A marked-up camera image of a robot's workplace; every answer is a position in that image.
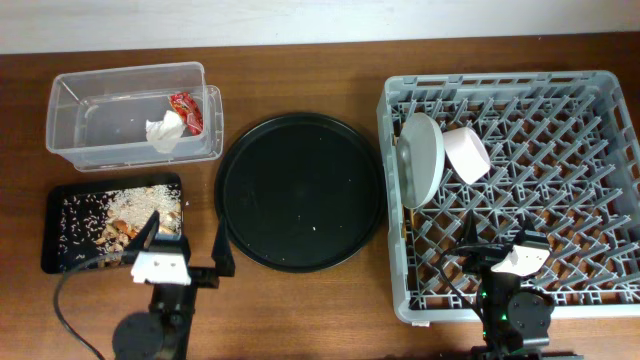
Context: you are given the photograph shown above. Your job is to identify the orange carrot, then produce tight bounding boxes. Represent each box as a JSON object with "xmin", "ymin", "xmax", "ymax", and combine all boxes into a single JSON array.
[{"xmin": 113, "ymin": 220, "xmax": 137, "ymax": 239}]

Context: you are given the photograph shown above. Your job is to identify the rice and food scraps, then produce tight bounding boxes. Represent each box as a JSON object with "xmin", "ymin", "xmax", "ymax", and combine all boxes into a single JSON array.
[{"xmin": 57, "ymin": 183, "xmax": 182, "ymax": 269}]

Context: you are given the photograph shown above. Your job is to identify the pink bowl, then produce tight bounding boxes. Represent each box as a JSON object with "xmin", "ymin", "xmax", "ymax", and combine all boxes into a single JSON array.
[{"xmin": 443, "ymin": 127, "xmax": 491, "ymax": 185}]

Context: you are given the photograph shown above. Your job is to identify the grey plate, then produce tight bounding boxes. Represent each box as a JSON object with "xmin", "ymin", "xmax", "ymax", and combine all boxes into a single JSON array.
[{"xmin": 396, "ymin": 113, "xmax": 445, "ymax": 209}]

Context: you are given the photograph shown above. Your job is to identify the white napkin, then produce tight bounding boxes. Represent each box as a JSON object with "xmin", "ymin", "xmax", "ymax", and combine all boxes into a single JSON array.
[{"xmin": 145, "ymin": 110, "xmax": 185, "ymax": 154}]

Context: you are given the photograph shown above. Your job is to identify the red snack wrapper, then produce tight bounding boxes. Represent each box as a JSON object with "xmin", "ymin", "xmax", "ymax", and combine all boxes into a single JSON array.
[{"xmin": 169, "ymin": 92, "xmax": 204, "ymax": 136}]

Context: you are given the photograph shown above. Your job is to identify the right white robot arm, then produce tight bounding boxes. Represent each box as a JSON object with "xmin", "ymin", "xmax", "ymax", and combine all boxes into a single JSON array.
[{"xmin": 445, "ymin": 211, "xmax": 554, "ymax": 360}]

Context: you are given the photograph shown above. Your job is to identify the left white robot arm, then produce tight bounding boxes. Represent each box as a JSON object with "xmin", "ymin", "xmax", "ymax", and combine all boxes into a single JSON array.
[{"xmin": 52, "ymin": 211, "xmax": 236, "ymax": 359}]

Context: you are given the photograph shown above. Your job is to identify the grey dishwasher rack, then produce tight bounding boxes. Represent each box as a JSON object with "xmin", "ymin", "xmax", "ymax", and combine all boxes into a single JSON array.
[{"xmin": 376, "ymin": 71, "xmax": 639, "ymax": 326}]

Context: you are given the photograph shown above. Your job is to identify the black rectangular tray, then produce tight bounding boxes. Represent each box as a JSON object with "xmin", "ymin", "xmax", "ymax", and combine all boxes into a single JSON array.
[{"xmin": 41, "ymin": 173, "xmax": 182, "ymax": 274}]

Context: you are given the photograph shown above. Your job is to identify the round black serving tray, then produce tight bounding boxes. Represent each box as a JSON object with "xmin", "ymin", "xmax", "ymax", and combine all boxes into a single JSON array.
[{"xmin": 214, "ymin": 113, "xmax": 386, "ymax": 273}]

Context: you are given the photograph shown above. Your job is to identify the clear plastic bin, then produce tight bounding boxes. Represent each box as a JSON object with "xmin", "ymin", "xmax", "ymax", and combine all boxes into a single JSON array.
[{"xmin": 46, "ymin": 62, "xmax": 224, "ymax": 172}]

